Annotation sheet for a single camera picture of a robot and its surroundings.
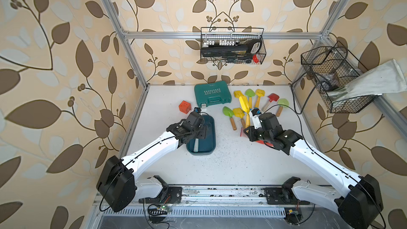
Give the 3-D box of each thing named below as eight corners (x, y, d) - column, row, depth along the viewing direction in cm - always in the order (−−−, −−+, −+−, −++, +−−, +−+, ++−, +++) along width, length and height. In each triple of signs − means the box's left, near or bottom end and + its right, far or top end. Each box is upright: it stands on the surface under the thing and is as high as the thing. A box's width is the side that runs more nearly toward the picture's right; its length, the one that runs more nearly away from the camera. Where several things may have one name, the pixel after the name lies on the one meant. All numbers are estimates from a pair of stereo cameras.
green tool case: (198, 109, 109) (198, 105, 105) (193, 88, 121) (192, 84, 118) (232, 102, 112) (233, 98, 109) (224, 83, 125) (224, 78, 121)
